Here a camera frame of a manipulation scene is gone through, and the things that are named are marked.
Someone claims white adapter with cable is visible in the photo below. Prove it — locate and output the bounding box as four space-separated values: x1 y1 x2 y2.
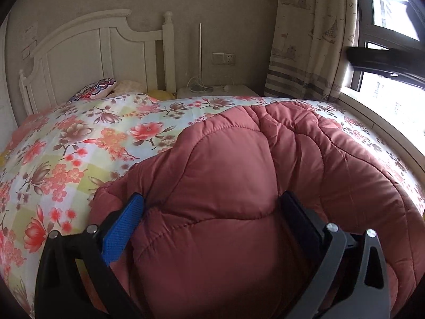
217 77 235 93

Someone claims white nightstand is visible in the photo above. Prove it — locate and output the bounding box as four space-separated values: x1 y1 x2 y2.
176 85 261 99

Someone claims floral bedsheet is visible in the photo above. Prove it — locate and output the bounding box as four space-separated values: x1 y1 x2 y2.
0 93 425 319

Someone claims silver pole lamp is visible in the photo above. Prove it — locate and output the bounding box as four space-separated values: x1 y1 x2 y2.
190 23 214 93

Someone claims embroidered pillow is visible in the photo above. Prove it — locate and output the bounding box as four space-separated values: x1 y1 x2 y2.
68 78 117 102

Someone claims white wall sticker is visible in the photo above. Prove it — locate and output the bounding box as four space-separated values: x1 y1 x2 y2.
22 27 39 58

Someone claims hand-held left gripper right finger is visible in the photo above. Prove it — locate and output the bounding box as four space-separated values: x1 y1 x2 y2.
280 191 390 319

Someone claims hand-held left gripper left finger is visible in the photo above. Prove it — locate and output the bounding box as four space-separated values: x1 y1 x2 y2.
35 192 145 319

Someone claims white cable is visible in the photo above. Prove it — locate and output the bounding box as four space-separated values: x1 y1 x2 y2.
186 76 213 92

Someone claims dark framed window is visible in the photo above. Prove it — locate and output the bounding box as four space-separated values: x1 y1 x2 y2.
342 0 425 130

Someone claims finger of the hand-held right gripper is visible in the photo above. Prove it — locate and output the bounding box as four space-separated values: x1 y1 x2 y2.
345 46 425 90

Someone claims white door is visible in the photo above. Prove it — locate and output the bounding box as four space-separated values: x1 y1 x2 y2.
0 20 19 130

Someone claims pale yellow pillow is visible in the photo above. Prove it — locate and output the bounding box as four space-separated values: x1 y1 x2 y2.
106 80 148 98

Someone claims pink quilted jacket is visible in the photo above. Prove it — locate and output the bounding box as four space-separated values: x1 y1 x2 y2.
88 101 425 319

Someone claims boat print curtain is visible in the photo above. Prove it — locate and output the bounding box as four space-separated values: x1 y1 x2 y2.
264 0 361 102

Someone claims beige window sill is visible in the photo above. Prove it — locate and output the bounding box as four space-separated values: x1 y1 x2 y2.
339 88 425 173

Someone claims white wooden headboard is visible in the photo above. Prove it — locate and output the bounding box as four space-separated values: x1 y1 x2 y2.
18 9 176 117

